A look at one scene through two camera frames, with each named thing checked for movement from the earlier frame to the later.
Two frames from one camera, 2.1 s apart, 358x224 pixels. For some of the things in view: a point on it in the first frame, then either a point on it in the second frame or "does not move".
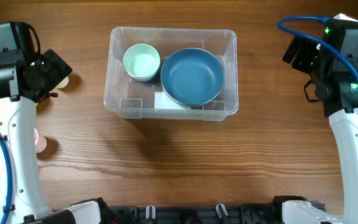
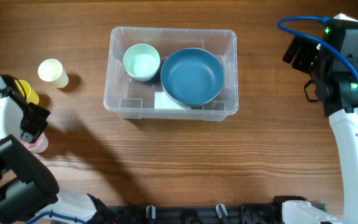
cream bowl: x=193 y=94 does not move
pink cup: x=40 y=141 does not move
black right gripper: x=305 y=46 does not move
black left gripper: x=58 y=68 to x=43 y=114
